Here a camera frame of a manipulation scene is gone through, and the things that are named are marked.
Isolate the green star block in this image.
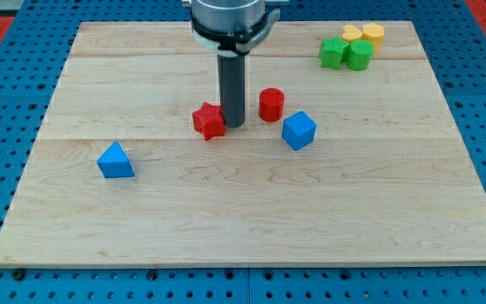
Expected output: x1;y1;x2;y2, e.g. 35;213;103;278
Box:
318;35;349;69

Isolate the yellow hexagonal block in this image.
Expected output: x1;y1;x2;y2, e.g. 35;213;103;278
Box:
362;23;385;52

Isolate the yellow heart block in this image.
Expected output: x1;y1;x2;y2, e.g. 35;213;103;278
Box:
341;24;363;43

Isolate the red star block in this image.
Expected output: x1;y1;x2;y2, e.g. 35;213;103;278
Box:
192;102;225;141

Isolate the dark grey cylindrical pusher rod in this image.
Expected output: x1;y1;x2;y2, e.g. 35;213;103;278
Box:
217;55;246;128

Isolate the blue cube block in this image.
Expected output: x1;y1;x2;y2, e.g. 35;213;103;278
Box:
281;111;317;150

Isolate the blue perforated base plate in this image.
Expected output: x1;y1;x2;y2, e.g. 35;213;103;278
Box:
0;0;486;303

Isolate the red cylinder block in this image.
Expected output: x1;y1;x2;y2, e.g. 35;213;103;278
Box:
258;88;285;122

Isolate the light wooden board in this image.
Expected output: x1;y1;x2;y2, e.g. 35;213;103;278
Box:
0;21;486;269

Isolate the blue triangular prism block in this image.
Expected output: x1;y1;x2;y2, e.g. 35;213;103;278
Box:
96;141;135;178

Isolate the green cylinder block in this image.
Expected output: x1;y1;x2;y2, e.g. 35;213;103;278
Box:
346;40;374;71

